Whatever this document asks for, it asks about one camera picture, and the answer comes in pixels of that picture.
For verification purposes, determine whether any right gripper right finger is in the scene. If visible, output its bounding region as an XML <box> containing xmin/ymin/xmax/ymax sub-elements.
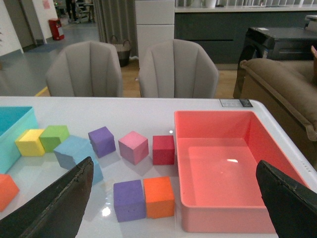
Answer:
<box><xmin>256</xmin><ymin>160</ymin><xmax>317</xmax><ymax>238</ymax></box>

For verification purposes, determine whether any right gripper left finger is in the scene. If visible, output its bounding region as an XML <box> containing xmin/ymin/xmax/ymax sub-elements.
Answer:
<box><xmin>0</xmin><ymin>157</ymin><xmax>94</xmax><ymax>238</ymax></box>

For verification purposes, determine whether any light blue foam block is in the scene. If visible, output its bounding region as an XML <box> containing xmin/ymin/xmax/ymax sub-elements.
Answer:
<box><xmin>53</xmin><ymin>135</ymin><xmax>95</xmax><ymax>170</ymax></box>
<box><xmin>92</xmin><ymin>159</ymin><xmax>104</xmax><ymax>185</ymax></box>

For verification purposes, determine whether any orange foam block left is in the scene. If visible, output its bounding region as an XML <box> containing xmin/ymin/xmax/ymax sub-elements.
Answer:
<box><xmin>0</xmin><ymin>174</ymin><xmax>19</xmax><ymax>212</ymax></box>

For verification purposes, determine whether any orange foam block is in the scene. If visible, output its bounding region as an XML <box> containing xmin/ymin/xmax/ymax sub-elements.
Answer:
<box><xmin>0</xmin><ymin>174</ymin><xmax>19</xmax><ymax>212</ymax></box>
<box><xmin>143</xmin><ymin>177</ymin><xmax>175</xmax><ymax>219</ymax></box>

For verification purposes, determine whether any yellow foam block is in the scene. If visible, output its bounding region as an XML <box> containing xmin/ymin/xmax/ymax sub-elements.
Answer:
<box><xmin>15</xmin><ymin>129</ymin><xmax>45</xmax><ymax>157</ymax></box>

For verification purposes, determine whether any green foam block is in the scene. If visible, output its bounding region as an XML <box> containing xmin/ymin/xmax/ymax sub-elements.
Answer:
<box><xmin>40</xmin><ymin>125</ymin><xmax>70</xmax><ymax>153</ymax></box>

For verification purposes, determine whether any purple foam block near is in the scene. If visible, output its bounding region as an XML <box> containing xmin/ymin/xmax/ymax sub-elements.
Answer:
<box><xmin>113</xmin><ymin>179</ymin><xmax>146</xmax><ymax>222</ymax></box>

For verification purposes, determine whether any purple foam block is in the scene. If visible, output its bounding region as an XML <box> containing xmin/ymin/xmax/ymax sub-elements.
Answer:
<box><xmin>88</xmin><ymin>126</ymin><xmax>116</xmax><ymax>158</ymax></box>
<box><xmin>113</xmin><ymin>179</ymin><xmax>146</xmax><ymax>222</ymax></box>

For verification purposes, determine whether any purple foam block far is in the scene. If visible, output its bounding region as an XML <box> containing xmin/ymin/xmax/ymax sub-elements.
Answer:
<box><xmin>88</xmin><ymin>126</ymin><xmax>116</xmax><ymax>158</ymax></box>

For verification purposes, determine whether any pink plastic bin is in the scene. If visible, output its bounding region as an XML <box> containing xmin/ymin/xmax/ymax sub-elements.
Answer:
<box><xmin>174</xmin><ymin>111</ymin><xmax>306</xmax><ymax>234</ymax></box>

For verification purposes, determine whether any teal plastic bin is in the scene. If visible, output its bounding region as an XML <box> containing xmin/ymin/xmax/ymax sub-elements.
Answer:
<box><xmin>0</xmin><ymin>106</ymin><xmax>39</xmax><ymax>174</ymax></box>

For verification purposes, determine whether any pink foam block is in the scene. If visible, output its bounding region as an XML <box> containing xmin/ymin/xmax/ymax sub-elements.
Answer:
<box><xmin>118</xmin><ymin>131</ymin><xmax>149</xmax><ymax>165</ymax></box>

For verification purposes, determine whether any orange foam block right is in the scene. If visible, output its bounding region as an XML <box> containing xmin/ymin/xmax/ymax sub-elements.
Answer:
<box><xmin>143</xmin><ymin>177</ymin><xmax>175</xmax><ymax>219</ymax></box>

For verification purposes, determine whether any brown sofa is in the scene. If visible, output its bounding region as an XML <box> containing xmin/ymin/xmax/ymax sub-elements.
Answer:
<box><xmin>238</xmin><ymin>47</ymin><xmax>317</xmax><ymax>168</ymax></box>

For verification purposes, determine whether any table label sticker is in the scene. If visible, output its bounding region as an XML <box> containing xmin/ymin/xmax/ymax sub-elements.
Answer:
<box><xmin>220</xmin><ymin>99</ymin><xmax>253</xmax><ymax>108</ymax></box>

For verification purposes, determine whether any dark red foam block far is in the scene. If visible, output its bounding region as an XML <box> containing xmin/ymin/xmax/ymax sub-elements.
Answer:
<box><xmin>153</xmin><ymin>135</ymin><xmax>175</xmax><ymax>165</ymax></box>

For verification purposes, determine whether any grey chair left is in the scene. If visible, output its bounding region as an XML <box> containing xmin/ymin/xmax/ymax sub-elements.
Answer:
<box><xmin>46</xmin><ymin>41</ymin><xmax>123</xmax><ymax>97</ymax></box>

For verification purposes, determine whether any grey chair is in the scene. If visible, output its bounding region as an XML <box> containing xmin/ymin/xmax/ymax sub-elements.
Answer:
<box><xmin>138</xmin><ymin>39</ymin><xmax>219</xmax><ymax>99</ymax></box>
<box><xmin>46</xmin><ymin>41</ymin><xmax>123</xmax><ymax>97</ymax></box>

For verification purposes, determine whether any woven basket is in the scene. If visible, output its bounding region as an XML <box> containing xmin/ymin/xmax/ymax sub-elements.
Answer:
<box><xmin>110</xmin><ymin>35</ymin><xmax>131</xmax><ymax>67</ymax></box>

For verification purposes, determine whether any grey chair right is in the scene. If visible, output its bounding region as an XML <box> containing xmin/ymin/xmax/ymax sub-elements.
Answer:
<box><xmin>138</xmin><ymin>39</ymin><xmax>219</xmax><ymax>99</ymax></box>

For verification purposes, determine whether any red cabinet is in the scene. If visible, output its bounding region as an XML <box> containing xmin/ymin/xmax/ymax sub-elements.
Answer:
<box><xmin>48</xmin><ymin>18</ymin><xmax>64</xmax><ymax>41</ymax></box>

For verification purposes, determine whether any dark grey counter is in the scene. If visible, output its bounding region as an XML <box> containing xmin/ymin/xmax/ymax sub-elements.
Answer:
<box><xmin>174</xmin><ymin>5</ymin><xmax>317</xmax><ymax>64</ymax></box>

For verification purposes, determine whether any grey curtain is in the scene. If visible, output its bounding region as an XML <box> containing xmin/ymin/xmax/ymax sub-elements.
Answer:
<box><xmin>93</xmin><ymin>0</ymin><xmax>138</xmax><ymax>57</ymax></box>

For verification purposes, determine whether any white drawer cabinet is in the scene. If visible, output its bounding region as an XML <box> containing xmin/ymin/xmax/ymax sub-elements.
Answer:
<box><xmin>135</xmin><ymin>0</ymin><xmax>175</xmax><ymax>62</ymax></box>

